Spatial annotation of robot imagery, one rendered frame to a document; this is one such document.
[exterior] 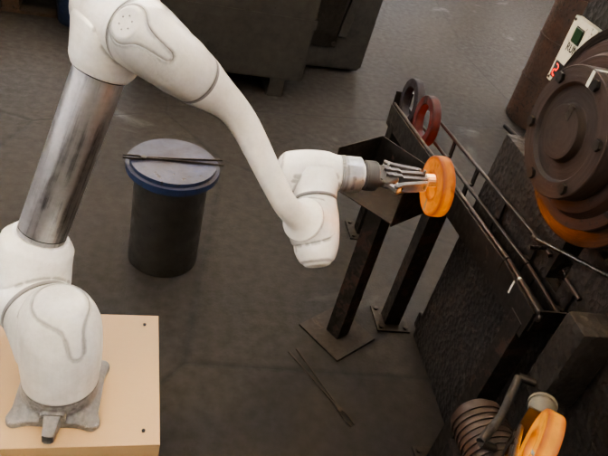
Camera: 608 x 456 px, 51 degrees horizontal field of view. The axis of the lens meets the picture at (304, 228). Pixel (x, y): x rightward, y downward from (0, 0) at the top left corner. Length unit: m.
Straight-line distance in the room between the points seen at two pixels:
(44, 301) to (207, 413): 0.85
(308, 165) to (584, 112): 0.60
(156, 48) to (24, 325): 0.58
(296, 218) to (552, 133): 0.57
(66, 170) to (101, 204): 1.41
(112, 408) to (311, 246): 0.55
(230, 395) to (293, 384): 0.22
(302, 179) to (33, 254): 0.60
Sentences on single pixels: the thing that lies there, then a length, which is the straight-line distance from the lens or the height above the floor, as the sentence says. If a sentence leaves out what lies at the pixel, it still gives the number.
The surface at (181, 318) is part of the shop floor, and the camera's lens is 2.24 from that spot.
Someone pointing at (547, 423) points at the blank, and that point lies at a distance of 1.24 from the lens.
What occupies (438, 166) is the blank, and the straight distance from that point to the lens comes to 1.61.
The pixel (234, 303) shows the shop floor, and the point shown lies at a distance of 2.33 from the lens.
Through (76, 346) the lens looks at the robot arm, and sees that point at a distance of 1.29.
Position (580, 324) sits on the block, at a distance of 1.47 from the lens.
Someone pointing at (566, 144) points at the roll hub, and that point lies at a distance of 1.41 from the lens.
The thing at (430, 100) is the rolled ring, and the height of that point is 0.76.
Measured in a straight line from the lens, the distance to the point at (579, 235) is 1.49.
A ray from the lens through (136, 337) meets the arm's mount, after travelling 1.60.
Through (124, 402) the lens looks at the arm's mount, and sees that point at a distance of 1.48.
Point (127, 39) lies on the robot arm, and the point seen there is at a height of 1.20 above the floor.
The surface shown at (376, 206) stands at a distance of 1.91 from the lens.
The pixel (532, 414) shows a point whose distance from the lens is 1.35.
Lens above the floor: 1.60
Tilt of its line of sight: 35 degrees down
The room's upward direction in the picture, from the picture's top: 16 degrees clockwise
